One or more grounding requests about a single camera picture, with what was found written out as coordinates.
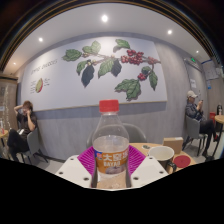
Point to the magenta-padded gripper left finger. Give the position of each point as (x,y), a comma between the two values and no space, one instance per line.
(75,170)

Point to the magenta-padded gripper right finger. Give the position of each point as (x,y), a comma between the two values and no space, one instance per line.
(148,170)

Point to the clear red-capped drink bottle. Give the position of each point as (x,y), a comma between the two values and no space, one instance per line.
(110,146)

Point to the dark mug with white inside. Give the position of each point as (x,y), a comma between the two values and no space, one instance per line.
(161,155)

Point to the flat round red coaster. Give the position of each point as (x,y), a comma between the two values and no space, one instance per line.
(182,161)

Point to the small brown cardboard box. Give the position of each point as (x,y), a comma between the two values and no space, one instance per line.
(173,144)

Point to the grey upholstered chair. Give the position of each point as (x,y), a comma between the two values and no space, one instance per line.
(136,133)

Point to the grey chair with black legs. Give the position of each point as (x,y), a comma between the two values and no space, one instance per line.
(192,128)
(33,141)

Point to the person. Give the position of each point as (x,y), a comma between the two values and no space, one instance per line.
(192,111)
(25,124)

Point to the red bin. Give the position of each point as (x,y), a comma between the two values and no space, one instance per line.
(212,117)

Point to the small round wooden table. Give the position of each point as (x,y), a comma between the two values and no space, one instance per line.
(220,119)

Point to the green exit sign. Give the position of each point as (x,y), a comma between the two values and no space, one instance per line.
(193,60)

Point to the round ceiling spotlights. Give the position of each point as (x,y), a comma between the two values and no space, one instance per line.
(104,18)

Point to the large coffee plant wall mural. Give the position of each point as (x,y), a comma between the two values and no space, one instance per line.
(66,86)

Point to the white paper wall notice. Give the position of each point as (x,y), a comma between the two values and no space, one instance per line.
(193,83)

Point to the white wall notice board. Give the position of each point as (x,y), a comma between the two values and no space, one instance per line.
(210,70)

